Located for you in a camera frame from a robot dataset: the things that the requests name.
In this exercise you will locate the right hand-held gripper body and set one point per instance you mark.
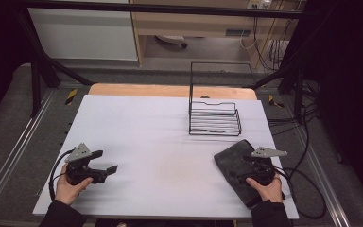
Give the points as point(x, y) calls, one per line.
point(263, 167)

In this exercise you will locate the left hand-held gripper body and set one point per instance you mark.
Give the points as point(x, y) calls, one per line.
point(79, 167)

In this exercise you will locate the dark grey cloth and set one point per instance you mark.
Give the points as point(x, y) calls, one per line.
point(233, 167)

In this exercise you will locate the person's right hand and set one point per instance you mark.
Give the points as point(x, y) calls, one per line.
point(269, 192)

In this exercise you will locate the person's left hand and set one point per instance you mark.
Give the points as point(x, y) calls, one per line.
point(67, 190)

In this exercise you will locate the wooden table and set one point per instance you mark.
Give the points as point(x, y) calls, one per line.
point(157, 90)

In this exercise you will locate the black metal stand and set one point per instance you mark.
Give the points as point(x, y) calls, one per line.
point(41, 72)
point(291, 75)

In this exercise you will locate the white cabinet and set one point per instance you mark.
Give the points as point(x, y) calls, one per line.
point(82, 34)

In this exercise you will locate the light wooden desk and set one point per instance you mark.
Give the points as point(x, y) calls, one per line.
point(201, 22)

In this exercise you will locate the white power strip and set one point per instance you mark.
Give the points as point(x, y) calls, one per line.
point(259, 3)

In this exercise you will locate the black metal crossbar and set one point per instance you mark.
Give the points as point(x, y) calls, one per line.
point(170, 8)

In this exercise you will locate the aluminium floor rail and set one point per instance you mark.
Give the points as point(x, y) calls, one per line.
point(15, 148)
point(324, 176)

